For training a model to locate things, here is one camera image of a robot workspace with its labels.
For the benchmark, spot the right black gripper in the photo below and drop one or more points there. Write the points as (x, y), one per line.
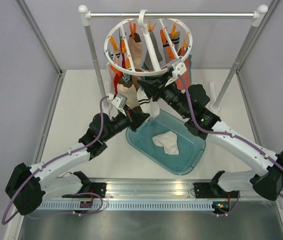
(153, 86)

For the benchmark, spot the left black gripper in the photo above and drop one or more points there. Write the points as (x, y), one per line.
(135, 120)

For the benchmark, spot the white black-striped sock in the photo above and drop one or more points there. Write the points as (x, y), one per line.
(146, 104)

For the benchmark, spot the red sock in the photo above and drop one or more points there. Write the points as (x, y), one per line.
(117, 76)

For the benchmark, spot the white fluffy sock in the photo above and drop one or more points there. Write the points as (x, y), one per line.
(168, 141)

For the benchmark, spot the white cloth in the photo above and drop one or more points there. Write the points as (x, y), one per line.
(109, 87)

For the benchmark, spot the white round clip hanger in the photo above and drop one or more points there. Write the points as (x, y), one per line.
(125, 57)

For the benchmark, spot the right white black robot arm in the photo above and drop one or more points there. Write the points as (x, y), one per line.
(265, 176)

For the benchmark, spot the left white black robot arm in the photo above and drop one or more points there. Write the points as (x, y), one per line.
(29, 186)

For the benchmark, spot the teal plastic basin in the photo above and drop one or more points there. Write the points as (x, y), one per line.
(191, 148)

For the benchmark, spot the coral brown towel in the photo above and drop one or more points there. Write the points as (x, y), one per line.
(188, 74)

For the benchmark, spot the white striped rear sock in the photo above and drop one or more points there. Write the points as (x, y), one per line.
(115, 56)

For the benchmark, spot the white silver clothes rack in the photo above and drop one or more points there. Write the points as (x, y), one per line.
(257, 17)

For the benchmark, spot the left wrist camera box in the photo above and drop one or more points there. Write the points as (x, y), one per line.
(117, 100)

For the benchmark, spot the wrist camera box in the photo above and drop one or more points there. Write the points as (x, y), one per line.
(177, 67)
(117, 100)

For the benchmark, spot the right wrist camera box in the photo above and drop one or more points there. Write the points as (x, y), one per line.
(177, 67)

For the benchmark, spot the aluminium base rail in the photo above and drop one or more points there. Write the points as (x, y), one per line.
(155, 189)

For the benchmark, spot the white slotted cable duct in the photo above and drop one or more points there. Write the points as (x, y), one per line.
(120, 205)

